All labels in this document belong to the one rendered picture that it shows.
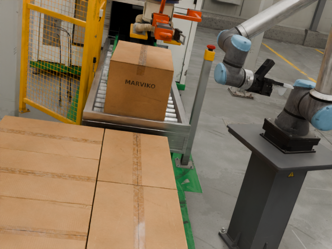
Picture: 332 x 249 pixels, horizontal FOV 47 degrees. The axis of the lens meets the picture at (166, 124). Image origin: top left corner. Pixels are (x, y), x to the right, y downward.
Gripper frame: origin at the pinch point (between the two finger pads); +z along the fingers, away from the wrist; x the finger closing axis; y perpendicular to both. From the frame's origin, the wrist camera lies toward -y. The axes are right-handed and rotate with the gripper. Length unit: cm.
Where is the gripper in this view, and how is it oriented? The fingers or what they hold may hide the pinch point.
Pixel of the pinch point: (284, 84)
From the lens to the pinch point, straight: 193.7
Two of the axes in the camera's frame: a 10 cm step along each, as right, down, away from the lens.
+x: 3.3, 2.7, -9.0
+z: 9.1, 1.5, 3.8
